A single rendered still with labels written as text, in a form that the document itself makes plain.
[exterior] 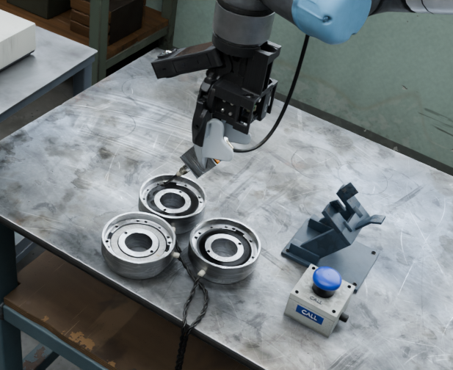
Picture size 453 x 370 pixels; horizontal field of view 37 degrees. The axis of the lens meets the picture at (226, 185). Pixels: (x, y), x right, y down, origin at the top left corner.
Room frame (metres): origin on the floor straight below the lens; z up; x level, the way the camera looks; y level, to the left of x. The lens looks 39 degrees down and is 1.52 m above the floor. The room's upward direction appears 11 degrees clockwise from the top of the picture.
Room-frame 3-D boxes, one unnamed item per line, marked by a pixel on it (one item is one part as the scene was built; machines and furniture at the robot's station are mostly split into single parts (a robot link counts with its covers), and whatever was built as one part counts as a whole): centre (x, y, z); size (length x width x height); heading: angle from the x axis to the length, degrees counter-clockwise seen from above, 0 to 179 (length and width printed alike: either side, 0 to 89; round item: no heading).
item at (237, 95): (0.79, 0.01, 1.07); 0.09 x 0.08 x 0.12; 67
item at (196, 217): (0.80, 0.08, 0.82); 0.10 x 0.10 x 0.04
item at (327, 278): (0.66, -0.16, 0.85); 0.04 x 0.04 x 0.05
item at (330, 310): (0.66, -0.16, 0.82); 0.08 x 0.07 x 0.05; 67
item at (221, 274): (0.72, -0.02, 0.82); 0.10 x 0.10 x 0.04
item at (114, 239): (0.69, 0.11, 0.82); 0.08 x 0.08 x 0.02
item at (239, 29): (0.79, 0.02, 1.15); 0.08 x 0.08 x 0.05
